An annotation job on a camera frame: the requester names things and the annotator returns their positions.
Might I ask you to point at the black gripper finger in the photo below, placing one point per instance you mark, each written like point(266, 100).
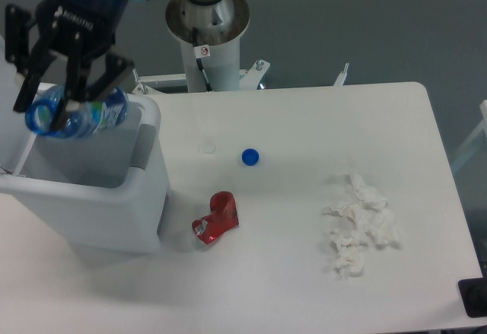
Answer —
point(31, 64)
point(82, 52)

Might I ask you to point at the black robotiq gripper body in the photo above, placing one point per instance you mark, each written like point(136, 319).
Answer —
point(83, 29)

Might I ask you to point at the clear blue plastic bottle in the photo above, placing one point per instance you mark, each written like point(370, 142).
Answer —
point(89, 119)

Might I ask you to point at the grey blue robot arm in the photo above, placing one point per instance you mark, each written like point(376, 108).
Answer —
point(82, 32)

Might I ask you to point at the white trash can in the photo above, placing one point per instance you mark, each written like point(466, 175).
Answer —
point(105, 191)

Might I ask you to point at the blue bottle cap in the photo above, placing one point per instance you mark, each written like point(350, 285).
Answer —
point(250, 157)

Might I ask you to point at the crushed red can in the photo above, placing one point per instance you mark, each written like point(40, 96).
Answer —
point(221, 218)

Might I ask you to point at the crumpled white tissue paper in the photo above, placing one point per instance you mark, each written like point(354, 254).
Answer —
point(373, 223)

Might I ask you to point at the black device at edge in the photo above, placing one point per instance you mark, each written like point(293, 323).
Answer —
point(473, 294)

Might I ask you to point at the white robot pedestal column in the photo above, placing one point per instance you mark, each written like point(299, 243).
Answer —
point(211, 33)

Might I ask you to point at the white metal base frame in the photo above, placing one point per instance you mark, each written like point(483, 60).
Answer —
point(197, 78)

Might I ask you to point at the white frame at right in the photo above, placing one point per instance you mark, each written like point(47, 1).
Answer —
point(471, 144)

